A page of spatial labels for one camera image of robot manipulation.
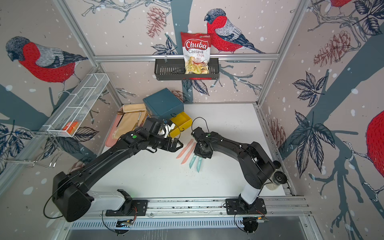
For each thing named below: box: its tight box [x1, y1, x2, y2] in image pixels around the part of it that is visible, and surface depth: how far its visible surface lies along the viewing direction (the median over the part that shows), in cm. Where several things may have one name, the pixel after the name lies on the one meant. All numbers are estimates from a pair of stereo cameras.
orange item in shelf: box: [62, 121, 80, 136], surface depth 67 cm
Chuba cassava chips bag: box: [180, 32, 212, 75], surface depth 85 cm
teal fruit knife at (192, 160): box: [189, 155, 197, 169], surface depth 92 cm
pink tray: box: [105, 113, 123, 147], surface depth 103 cm
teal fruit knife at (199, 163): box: [197, 156, 203, 173], surface depth 87 cm
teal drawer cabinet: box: [142, 87, 185, 120], surface depth 92 cm
